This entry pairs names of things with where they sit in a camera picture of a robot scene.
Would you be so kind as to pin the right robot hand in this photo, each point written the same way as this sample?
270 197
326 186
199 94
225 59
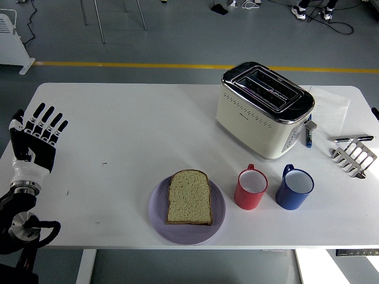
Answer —
376 112

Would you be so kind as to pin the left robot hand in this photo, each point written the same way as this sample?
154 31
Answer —
28 170

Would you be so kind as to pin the bread slice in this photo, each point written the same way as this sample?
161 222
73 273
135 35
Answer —
189 201

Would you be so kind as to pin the purple plate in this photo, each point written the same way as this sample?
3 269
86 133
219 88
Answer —
183 233

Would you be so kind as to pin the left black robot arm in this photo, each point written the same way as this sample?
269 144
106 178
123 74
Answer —
17 207

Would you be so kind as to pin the black silver pen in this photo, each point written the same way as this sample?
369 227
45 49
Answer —
346 138

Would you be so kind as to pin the white paper sheet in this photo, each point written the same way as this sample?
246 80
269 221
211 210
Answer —
331 109

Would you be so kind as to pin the metal toast rack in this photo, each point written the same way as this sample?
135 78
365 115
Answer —
367 161

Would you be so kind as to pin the blue marker pen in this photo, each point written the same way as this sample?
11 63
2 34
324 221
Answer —
308 140

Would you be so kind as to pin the person's white black shoe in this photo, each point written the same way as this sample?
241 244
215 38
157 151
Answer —
298 12
327 14

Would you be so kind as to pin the white table leg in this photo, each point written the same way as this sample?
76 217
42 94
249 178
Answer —
86 266
298 266

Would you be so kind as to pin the blue mug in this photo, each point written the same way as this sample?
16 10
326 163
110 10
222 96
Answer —
288 199

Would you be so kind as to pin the cream chrome toaster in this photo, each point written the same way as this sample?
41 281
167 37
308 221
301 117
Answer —
251 130

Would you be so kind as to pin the white panel heater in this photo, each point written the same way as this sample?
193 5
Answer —
9 44

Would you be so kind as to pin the yellow floor tape line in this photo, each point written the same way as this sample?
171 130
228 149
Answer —
118 64

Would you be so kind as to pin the black table control panel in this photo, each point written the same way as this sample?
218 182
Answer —
355 253

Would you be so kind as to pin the red mug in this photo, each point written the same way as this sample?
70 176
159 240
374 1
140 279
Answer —
247 199

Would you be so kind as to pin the metal chair legs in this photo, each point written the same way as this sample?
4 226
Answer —
99 25

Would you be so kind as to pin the black foot pedal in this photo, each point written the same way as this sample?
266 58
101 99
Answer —
220 9

